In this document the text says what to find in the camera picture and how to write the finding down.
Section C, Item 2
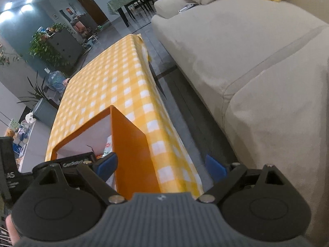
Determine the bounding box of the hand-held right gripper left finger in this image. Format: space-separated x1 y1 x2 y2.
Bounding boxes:
32 153 127 204

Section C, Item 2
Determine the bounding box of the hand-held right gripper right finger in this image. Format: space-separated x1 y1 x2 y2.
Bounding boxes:
197 155 286 204

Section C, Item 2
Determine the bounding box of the orange cardboard box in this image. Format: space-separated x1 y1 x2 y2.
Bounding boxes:
45 105 161 194

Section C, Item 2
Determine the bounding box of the person's left hand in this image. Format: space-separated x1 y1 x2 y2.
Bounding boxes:
5 214 21 247

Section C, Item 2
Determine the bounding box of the grey television cabinet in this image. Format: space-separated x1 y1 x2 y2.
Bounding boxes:
15 118 56 173

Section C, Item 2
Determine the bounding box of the colourful framed picture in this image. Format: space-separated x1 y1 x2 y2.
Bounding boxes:
5 119 32 160

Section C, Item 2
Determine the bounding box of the grey-green round planter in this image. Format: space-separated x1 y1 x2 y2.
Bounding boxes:
32 97 59 127

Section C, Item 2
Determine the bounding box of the long-leaf green plant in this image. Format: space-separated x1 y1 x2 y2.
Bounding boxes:
17 69 50 106

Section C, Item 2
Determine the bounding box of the yellow checked tablecloth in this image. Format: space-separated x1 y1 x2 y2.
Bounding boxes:
45 33 205 200

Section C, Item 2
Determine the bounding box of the blue water bottle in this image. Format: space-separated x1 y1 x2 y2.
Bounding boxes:
47 70 65 92

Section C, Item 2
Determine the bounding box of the beige sofa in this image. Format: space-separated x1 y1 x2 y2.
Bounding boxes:
150 0 329 238

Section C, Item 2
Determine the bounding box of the leafy trailing plant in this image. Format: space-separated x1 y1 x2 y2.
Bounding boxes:
28 23 70 67

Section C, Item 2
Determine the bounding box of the small white step stool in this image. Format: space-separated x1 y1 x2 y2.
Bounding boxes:
84 36 98 49

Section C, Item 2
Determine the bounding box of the grey drawer cabinet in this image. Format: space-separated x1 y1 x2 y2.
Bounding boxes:
48 28 83 68

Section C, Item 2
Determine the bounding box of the brown door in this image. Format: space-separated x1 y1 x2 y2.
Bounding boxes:
75 0 109 26

